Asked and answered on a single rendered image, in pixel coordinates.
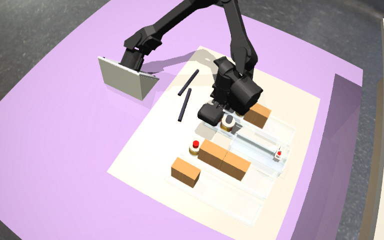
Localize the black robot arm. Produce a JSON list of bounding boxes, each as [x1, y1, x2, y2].
[[118, 0, 264, 116]]

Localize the cream jar with red lid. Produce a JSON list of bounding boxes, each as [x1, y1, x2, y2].
[[189, 140, 202, 156]]

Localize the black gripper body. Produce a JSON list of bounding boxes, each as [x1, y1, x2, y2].
[[197, 81, 232, 127]]

